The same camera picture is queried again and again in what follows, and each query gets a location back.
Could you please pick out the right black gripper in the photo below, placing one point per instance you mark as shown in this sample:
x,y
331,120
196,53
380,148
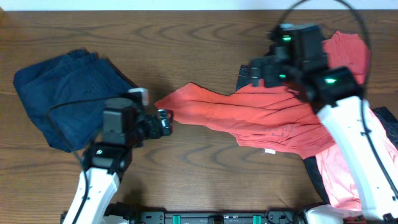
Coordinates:
x,y
270,65

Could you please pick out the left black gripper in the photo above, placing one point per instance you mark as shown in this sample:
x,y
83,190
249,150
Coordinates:
x,y
164,127

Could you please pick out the red orange t-shirt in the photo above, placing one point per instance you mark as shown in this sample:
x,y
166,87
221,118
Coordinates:
x,y
266,118

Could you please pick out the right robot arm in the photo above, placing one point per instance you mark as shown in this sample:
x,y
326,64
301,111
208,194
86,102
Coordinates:
x,y
337,99

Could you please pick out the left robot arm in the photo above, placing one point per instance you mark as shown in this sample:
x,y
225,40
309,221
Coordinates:
x,y
126,125

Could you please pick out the folded navy blue garment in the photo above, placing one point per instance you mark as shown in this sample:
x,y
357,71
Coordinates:
x,y
64,96

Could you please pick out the black patterned garment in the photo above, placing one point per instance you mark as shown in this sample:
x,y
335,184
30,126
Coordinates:
x,y
387,119

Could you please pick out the light pink garment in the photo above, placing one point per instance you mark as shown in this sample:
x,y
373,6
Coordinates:
x,y
337,179

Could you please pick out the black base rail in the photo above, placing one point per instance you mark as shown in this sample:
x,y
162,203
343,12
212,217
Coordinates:
x,y
268,217

